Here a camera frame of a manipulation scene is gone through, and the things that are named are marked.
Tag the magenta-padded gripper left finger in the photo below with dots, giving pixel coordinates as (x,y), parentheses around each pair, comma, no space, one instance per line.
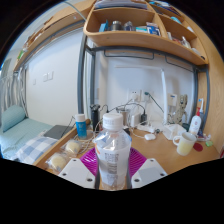
(77,171)

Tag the white wall box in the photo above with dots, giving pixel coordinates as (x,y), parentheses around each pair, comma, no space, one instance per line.
(172,100)

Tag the small green packet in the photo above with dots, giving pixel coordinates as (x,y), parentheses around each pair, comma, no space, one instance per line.
(209,143)

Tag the wooden shelf unit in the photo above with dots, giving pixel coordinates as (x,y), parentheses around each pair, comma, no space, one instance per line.
(140,38)

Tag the cream ceramic mug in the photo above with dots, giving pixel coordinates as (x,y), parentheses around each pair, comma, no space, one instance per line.
(186,145)

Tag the small blue white-capped bottle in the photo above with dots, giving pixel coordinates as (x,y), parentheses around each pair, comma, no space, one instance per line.
(81,128)

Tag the dark grey laptop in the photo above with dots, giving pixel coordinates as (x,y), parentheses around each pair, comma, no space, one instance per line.
(56,131)

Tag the white earbuds case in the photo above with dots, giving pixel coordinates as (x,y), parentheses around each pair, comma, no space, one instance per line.
(150,137)

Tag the black electric shaver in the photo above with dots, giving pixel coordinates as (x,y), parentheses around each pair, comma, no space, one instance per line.
(95,115)

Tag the clear plastic water bottle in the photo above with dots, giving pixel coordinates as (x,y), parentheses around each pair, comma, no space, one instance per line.
(112,153)

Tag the blue spray bottle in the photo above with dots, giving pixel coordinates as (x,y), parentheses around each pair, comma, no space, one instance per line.
(201,106)

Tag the white power strip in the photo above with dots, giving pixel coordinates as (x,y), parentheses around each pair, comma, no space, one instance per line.
(146,128)

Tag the blue plaid blanket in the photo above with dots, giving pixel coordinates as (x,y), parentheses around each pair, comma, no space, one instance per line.
(35,148)

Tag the white red-pump lotion bottle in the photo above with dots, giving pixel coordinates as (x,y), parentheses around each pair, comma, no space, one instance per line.
(195,125)

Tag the wrapped pale bun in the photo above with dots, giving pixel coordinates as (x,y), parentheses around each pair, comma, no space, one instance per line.
(72,147)
(58,161)

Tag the steel cup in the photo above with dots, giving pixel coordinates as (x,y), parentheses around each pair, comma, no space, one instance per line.
(124,116)

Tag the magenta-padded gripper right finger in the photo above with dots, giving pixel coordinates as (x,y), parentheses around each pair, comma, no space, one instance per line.
(148,171)

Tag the white charger block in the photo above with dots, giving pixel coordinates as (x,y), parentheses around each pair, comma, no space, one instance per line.
(135,119)

